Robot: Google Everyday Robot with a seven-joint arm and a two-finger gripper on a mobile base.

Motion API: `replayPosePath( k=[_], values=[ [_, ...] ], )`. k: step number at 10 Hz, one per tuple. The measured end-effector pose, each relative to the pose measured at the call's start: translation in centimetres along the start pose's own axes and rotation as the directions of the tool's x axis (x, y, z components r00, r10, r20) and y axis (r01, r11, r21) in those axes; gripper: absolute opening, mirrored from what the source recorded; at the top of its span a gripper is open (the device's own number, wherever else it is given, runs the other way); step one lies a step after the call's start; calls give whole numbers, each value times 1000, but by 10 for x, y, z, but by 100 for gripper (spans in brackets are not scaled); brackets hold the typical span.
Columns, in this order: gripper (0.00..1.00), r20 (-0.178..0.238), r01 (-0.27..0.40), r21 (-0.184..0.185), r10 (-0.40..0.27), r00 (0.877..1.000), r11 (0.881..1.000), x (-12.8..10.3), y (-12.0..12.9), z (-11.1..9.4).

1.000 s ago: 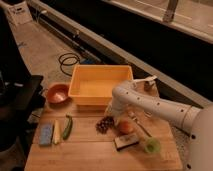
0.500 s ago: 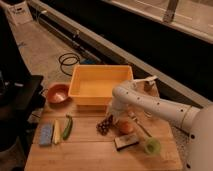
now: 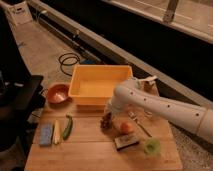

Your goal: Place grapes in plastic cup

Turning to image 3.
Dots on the dark red grape bunch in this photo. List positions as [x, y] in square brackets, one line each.
[106, 121]

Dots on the red bowl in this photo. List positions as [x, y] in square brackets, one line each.
[57, 93]

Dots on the green plastic cup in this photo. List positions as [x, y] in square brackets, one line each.
[152, 146]

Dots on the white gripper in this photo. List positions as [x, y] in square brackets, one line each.
[110, 111]

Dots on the black rectangular sponge block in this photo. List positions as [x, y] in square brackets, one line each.
[126, 140]

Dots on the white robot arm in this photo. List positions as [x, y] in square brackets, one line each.
[195, 119]

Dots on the yellow plastic bin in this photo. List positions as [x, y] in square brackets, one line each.
[94, 84]

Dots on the pale yellow corn piece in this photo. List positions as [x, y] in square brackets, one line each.
[57, 133]

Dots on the white box on floor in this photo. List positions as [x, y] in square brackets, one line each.
[18, 13]

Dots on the green cucumber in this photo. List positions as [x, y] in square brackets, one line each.
[68, 128]

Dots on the blue sponge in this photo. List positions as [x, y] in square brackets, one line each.
[46, 132]

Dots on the metal spoon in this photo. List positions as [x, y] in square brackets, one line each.
[133, 116]

